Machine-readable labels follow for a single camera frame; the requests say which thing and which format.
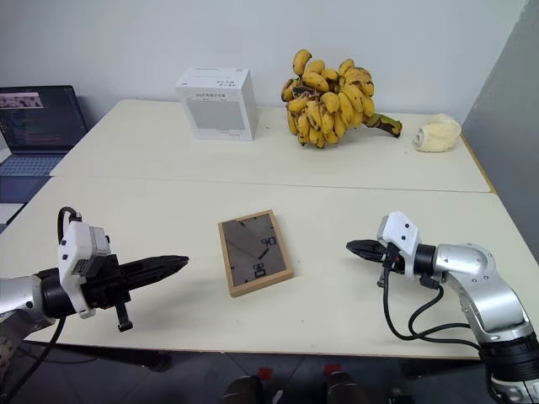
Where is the grey partition panel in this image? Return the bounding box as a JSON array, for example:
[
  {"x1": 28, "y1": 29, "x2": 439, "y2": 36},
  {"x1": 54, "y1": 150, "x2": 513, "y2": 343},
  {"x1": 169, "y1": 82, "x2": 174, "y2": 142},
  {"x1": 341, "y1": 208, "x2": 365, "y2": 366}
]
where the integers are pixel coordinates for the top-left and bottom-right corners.
[{"x1": 460, "y1": 0, "x2": 539, "y2": 208}]

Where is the open dark laptop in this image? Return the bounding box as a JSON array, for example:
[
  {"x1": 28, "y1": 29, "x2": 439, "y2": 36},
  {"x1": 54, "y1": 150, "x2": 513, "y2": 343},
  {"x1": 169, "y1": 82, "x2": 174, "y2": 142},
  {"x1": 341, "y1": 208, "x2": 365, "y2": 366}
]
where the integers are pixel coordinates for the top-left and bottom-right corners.
[{"x1": 0, "y1": 84, "x2": 90, "y2": 178}]

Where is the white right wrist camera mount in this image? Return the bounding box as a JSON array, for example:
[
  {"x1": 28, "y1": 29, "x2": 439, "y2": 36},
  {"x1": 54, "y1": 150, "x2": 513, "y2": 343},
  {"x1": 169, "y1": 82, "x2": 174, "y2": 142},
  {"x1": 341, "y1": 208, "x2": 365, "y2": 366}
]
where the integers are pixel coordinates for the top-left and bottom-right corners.
[{"x1": 376, "y1": 210, "x2": 422, "y2": 279}]

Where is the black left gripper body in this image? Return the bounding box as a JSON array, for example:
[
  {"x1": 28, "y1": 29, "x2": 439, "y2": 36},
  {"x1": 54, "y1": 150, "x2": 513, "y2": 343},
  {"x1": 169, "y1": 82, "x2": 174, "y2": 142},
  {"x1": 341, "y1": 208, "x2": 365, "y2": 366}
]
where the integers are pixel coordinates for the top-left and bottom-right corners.
[{"x1": 79, "y1": 253, "x2": 134, "y2": 333}]

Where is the black table support bar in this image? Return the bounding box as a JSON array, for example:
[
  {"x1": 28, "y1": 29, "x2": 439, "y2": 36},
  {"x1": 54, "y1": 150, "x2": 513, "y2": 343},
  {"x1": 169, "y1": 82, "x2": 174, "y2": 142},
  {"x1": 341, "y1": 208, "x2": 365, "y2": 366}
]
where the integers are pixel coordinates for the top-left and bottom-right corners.
[{"x1": 16, "y1": 339, "x2": 173, "y2": 373}]

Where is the cream rolled plush cloth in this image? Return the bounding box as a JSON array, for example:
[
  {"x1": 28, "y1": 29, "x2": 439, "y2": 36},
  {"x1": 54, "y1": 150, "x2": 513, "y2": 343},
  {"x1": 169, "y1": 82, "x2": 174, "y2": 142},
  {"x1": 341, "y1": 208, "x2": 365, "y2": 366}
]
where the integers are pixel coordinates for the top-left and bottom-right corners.
[{"x1": 411, "y1": 112, "x2": 462, "y2": 154}]

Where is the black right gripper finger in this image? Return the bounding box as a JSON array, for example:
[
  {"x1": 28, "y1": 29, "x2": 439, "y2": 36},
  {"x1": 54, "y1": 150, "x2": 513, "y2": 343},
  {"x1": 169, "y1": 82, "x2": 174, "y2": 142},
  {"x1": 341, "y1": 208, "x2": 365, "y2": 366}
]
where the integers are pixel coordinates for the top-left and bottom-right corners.
[
  {"x1": 351, "y1": 249, "x2": 385, "y2": 265},
  {"x1": 345, "y1": 239, "x2": 386, "y2": 255}
]

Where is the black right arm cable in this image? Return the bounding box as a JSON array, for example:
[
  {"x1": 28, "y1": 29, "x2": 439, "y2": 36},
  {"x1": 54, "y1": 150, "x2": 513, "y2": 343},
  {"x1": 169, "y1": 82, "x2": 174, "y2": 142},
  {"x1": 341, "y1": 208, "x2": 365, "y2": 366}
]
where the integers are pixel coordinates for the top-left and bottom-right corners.
[{"x1": 380, "y1": 243, "x2": 485, "y2": 351}]

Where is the yellow banana bunch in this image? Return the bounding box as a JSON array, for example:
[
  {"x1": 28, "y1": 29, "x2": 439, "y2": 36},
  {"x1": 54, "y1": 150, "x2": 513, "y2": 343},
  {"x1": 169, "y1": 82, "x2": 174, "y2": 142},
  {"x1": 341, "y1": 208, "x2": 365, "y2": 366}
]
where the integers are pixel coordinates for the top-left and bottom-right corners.
[{"x1": 280, "y1": 48, "x2": 403, "y2": 150}]

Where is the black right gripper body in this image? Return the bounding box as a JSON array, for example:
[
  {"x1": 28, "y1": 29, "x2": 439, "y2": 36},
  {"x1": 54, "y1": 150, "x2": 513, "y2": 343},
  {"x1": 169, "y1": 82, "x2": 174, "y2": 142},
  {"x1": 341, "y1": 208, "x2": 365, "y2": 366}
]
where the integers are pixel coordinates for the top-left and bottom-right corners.
[{"x1": 376, "y1": 241, "x2": 408, "y2": 290}]

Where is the wooden picture frame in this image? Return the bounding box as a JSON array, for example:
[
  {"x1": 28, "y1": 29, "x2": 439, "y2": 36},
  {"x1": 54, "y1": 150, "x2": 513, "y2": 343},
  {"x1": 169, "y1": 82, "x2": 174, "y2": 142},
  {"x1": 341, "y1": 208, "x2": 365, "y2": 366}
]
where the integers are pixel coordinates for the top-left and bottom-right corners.
[{"x1": 217, "y1": 208, "x2": 296, "y2": 299}]

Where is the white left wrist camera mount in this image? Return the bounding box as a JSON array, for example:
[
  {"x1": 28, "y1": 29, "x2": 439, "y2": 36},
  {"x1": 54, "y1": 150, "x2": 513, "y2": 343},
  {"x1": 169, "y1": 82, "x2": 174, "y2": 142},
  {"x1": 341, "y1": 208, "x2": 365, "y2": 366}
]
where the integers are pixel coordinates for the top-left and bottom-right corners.
[{"x1": 57, "y1": 220, "x2": 113, "y2": 319}]

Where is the white cardboard box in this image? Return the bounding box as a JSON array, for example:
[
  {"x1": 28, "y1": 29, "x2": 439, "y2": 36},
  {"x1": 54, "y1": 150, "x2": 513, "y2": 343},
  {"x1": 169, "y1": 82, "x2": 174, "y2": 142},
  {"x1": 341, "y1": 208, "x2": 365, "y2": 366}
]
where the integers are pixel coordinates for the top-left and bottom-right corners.
[{"x1": 174, "y1": 65, "x2": 259, "y2": 142}]

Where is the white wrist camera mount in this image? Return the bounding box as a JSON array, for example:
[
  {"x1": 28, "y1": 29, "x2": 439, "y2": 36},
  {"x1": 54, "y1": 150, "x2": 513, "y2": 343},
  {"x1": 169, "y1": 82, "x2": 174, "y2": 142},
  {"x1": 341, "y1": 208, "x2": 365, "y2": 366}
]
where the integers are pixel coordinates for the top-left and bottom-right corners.
[
  {"x1": 376, "y1": 210, "x2": 422, "y2": 279},
  {"x1": 57, "y1": 220, "x2": 113, "y2": 319}
]

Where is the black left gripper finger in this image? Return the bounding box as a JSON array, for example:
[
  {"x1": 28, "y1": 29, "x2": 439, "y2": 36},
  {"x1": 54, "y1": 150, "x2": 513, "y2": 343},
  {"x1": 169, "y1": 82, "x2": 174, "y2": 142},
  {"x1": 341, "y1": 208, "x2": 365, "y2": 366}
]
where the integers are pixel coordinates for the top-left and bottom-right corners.
[
  {"x1": 119, "y1": 254, "x2": 190, "y2": 275},
  {"x1": 121, "y1": 265, "x2": 186, "y2": 292}
]

